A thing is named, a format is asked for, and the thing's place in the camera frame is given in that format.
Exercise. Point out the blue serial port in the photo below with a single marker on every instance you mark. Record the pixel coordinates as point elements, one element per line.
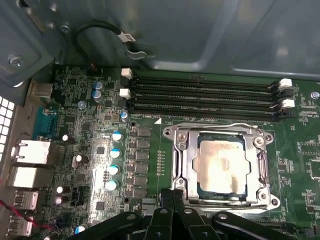
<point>43,122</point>

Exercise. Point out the open PC case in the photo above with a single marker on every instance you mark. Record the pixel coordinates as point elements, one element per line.
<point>200,30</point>

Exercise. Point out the small cylindrical capacitor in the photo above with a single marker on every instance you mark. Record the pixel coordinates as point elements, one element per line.
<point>113,169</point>
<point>97,95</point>
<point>115,153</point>
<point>124,115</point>
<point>110,185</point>
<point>98,85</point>
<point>117,136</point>

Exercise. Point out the CPU socket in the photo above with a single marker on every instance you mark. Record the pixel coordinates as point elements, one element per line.
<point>259,141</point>

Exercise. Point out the black RAM slot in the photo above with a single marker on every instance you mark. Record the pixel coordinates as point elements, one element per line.
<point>200,100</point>
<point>200,91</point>
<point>200,110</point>
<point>200,81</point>
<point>270,223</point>

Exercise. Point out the metal socket cover frame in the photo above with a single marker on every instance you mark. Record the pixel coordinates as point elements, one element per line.
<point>190,160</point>

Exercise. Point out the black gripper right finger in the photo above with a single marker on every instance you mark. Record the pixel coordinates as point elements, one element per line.
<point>190,225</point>

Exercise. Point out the silver-topped CPU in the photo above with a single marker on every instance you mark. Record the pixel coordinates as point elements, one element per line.
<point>220,167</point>

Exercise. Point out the green motherboard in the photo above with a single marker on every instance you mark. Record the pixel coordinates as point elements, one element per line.
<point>280,140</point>

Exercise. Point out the silver USB port block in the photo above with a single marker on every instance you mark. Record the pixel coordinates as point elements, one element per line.
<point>31,177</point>

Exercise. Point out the silver network port block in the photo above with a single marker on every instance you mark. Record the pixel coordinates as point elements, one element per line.
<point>30,152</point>

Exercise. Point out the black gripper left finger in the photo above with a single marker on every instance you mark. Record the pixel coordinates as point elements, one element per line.
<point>160,225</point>

